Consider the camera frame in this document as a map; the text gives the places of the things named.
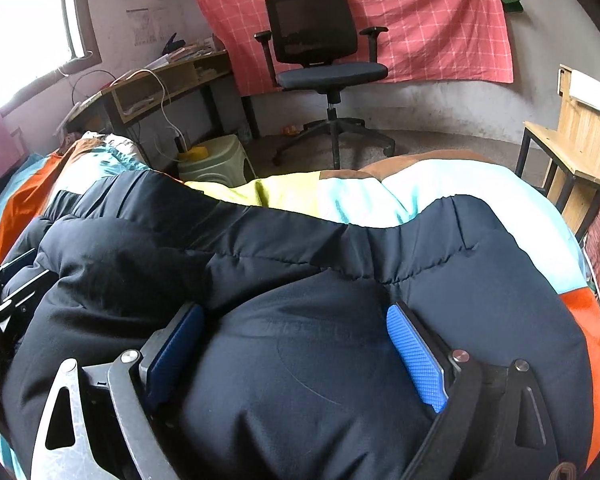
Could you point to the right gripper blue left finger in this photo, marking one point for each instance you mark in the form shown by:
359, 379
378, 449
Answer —
164, 353

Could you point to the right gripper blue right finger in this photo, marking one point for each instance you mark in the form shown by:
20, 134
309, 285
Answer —
423, 356

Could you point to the dark navy puffer jacket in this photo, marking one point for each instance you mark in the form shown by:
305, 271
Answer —
300, 379

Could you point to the multicolour striped bed quilt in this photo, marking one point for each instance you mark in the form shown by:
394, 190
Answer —
496, 424

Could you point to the pale green plastic stool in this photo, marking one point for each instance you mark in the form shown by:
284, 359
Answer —
228, 164

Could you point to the yellow object on stool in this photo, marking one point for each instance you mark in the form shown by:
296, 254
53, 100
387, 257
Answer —
194, 154

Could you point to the wooden desk with shelf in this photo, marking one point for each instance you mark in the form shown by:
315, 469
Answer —
120, 107

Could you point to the light wooden chair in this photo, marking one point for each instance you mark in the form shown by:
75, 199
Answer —
572, 179

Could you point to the window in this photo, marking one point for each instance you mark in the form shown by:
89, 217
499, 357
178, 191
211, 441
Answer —
42, 42

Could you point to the white paper on chair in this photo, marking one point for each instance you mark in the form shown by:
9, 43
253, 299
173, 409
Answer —
585, 89

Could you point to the black office chair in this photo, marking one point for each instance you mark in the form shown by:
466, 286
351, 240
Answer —
314, 45

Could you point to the pink checked wall cloth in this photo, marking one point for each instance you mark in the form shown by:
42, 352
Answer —
423, 40

